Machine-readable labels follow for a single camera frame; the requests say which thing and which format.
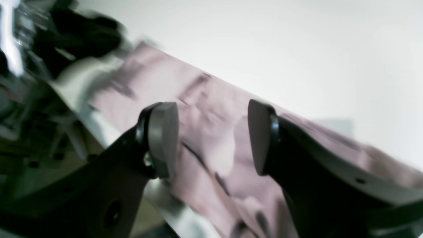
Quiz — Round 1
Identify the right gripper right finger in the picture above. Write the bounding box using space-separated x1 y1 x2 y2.
248 99 422 238

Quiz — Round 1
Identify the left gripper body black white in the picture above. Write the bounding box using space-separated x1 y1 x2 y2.
33 7 123 79

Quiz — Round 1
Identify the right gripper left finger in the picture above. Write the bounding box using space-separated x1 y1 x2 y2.
1 101 179 238

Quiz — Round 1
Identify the pink T-shirt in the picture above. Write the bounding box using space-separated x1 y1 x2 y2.
89 41 423 238

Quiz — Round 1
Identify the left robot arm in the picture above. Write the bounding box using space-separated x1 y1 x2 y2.
1 0 124 113

